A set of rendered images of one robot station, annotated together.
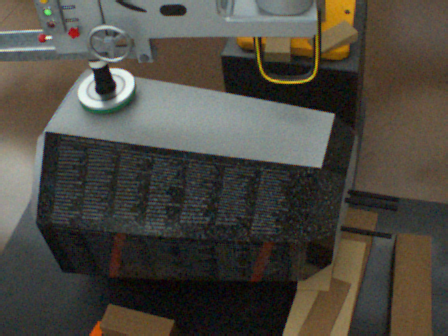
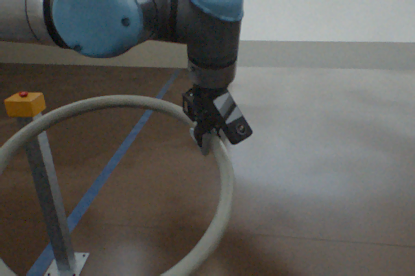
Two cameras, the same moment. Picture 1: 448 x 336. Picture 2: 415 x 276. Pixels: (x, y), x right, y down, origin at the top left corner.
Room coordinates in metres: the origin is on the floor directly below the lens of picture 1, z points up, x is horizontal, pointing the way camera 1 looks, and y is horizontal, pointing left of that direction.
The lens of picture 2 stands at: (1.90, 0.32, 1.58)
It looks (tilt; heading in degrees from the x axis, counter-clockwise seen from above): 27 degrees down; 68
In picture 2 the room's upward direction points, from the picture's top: straight up
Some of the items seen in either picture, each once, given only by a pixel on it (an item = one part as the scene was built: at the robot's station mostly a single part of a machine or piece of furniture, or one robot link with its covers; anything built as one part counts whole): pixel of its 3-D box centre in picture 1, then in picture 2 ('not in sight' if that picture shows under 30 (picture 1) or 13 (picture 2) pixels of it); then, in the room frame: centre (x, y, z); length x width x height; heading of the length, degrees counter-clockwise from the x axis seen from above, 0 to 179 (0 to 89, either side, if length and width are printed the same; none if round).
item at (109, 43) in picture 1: (111, 37); not in sight; (1.61, 0.18, 1.24); 0.15 x 0.10 x 0.15; 74
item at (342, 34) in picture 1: (332, 36); not in sight; (1.97, -0.67, 0.80); 0.20 x 0.10 x 0.05; 104
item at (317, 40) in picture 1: (287, 47); not in sight; (1.57, -0.37, 1.10); 0.23 x 0.03 x 0.32; 74
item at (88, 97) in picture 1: (106, 88); not in sight; (1.76, 0.26, 0.92); 0.21 x 0.21 x 0.01
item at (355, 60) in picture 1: (301, 83); not in sight; (2.19, -0.59, 0.37); 0.66 x 0.66 x 0.74; 65
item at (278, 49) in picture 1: (278, 42); not in sight; (1.98, -0.43, 0.81); 0.20 x 0.10 x 0.05; 163
